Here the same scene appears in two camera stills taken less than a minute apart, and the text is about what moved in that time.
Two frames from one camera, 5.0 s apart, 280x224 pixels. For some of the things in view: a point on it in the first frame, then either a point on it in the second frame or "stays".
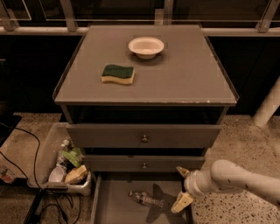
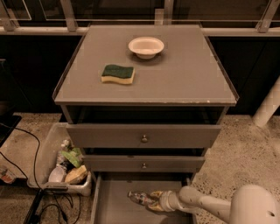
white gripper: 190,183 → 164,200
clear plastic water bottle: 144,198 stays
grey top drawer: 143,136 stays
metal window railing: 216,17 stays
